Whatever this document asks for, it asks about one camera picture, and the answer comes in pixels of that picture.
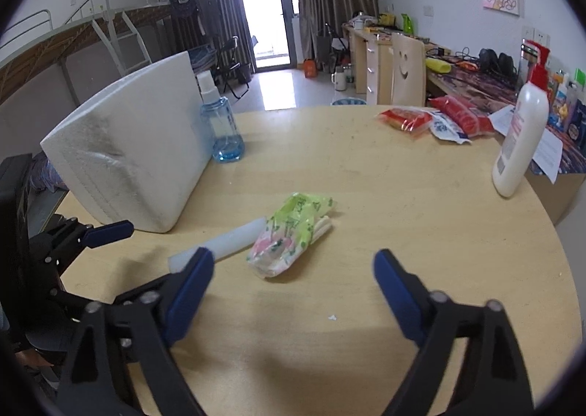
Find red snack packet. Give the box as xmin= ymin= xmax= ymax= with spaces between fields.
xmin=430 ymin=96 xmax=495 ymax=137
xmin=375 ymin=107 xmax=433 ymax=140

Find black folding cart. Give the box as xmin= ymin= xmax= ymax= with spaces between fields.
xmin=316 ymin=22 xmax=349 ymax=73

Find white paper sheets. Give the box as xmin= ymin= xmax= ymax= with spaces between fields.
xmin=487 ymin=105 xmax=564 ymax=183

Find white bunk bed ladder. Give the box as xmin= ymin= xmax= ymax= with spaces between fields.
xmin=92 ymin=15 xmax=152 ymax=73

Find black folding chair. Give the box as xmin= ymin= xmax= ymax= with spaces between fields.
xmin=215 ymin=36 xmax=252 ymax=100

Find black headphones and cables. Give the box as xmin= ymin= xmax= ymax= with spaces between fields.
xmin=478 ymin=48 xmax=518 ymax=75

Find blue spray bottle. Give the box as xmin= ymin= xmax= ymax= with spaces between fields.
xmin=197 ymin=70 xmax=245 ymax=164

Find wooden desk with drawers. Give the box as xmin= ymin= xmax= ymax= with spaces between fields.
xmin=341 ymin=22 xmax=440 ymax=94

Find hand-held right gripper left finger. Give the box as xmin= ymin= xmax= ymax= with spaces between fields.
xmin=57 ymin=248 xmax=216 ymax=416

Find large metal bunk bed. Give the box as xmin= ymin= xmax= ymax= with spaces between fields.
xmin=0 ymin=8 xmax=152 ymax=124

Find white styrofoam box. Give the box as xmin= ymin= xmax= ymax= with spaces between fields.
xmin=40 ymin=51 xmax=216 ymax=234

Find group of toiletry bottles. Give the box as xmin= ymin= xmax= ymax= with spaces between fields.
xmin=545 ymin=68 xmax=586 ymax=142

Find green pink snack packet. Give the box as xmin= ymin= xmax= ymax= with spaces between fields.
xmin=247 ymin=192 xmax=337 ymax=280

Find desk with patterned mat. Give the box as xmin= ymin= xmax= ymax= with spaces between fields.
xmin=426 ymin=54 xmax=586 ymax=224

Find white and blue packet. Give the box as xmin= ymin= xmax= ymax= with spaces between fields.
xmin=428 ymin=111 xmax=472 ymax=145

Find glass balcony door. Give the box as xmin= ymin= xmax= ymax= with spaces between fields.
xmin=227 ymin=0 xmax=303 ymax=71

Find dark hanging clothes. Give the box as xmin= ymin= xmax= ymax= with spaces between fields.
xmin=169 ymin=0 xmax=202 ymax=18

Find white plastic tube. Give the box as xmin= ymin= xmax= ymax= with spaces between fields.
xmin=168 ymin=216 xmax=266 ymax=274

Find white lotion pump bottle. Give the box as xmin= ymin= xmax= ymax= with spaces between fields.
xmin=492 ymin=41 xmax=550 ymax=198

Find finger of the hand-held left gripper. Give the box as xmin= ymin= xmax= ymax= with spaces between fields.
xmin=28 ymin=215 xmax=135 ymax=282

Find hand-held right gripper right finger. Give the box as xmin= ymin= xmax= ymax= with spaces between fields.
xmin=373 ymin=249 xmax=536 ymax=416

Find wooden chair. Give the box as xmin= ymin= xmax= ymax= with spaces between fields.
xmin=390 ymin=34 xmax=426 ymax=108

